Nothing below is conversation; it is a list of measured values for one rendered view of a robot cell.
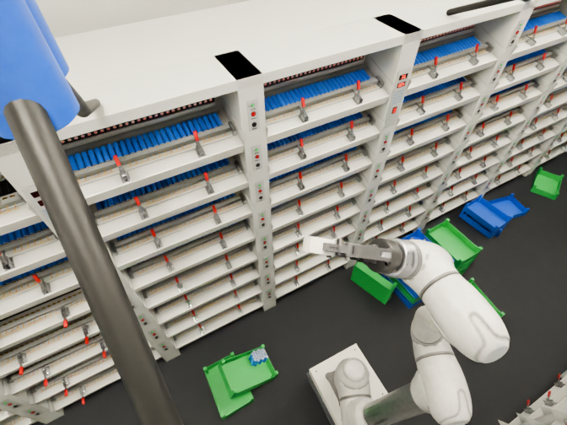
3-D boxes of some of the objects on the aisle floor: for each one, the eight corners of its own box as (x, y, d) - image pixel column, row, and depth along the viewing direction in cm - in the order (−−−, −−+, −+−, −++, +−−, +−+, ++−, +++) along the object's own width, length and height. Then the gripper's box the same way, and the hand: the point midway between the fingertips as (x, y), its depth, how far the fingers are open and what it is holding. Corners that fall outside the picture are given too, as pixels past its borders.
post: (276, 305, 238) (262, 73, 109) (264, 311, 235) (236, 80, 106) (263, 283, 250) (238, 50, 120) (252, 288, 247) (213, 56, 117)
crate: (255, 400, 199) (253, 398, 193) (223, 420, 192) (220, 417, 186) (234, 355, 216) (233, 351, 210) (205, 371, 210) (202, 368, 204)
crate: (385, 304, 238) (391, 291, 222) (350, 279, 251) (354, 265, 236) (391, 297, 241) (397, 283, 226) (356, 272, 255) (360, 258, 240)
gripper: (367, 239, 80) (287, 223, 67) (416, 240, 69) (332, 223, 56) (364, 270, 79) (282, 260, 66) (413, 277, 68) (327, 267, 55)
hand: (320, 245), depth 63 cm, fingers closed
